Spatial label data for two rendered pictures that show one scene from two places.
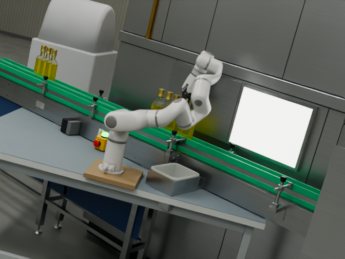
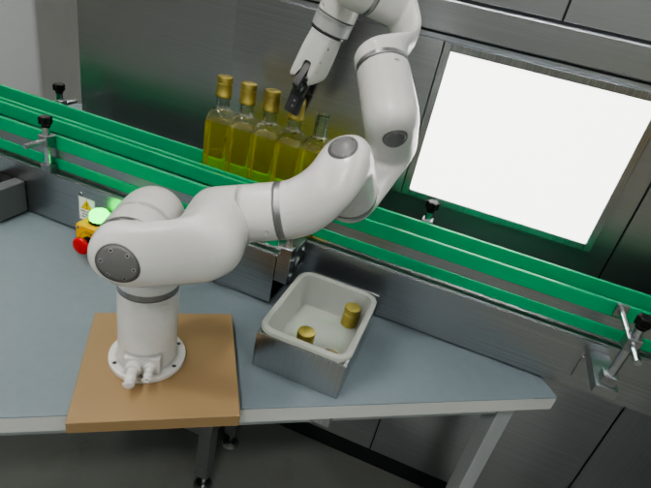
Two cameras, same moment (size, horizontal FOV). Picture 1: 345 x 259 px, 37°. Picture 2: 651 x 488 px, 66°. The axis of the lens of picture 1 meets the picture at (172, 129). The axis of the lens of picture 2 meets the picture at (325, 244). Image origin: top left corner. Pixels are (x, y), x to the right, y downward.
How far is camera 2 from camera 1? 1.81 m
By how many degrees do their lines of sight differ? 26
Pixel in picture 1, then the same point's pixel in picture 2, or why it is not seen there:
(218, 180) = (418, 298)
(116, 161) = (161, 345)
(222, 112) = not seen: hidden behind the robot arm
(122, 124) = (166, 267)
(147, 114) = (243, 210)
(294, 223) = (627, 389)
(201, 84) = (394, 73)
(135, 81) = (140, 53)
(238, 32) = not seen: outside the picture
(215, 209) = (449, 401)
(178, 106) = (356, 172)
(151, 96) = (189, 88)
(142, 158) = not seen: hidden behind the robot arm
